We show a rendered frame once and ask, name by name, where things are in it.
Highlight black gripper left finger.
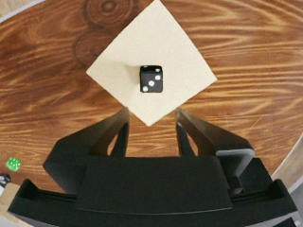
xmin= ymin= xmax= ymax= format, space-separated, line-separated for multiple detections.
xmin=50 ymin=107 xmax=130 ymax=157

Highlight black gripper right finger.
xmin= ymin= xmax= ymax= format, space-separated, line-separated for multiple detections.
xmin=175 ymin=107 xmax=255 ymax=179

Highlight black die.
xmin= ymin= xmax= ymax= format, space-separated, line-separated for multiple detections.
xmin=139 ymin=65 xmax=164 ymax=93

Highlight beige mat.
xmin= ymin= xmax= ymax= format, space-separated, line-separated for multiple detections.
xmin=86 ymin=0 xmax=216 ymax=126

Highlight brown cardboard box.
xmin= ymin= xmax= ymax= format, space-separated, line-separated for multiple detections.
xmin=0 ymin=183 xmax=30 ymax=227

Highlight green die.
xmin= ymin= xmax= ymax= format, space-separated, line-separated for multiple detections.
xmin=6 ymin=157 xmax=20 ymax=171

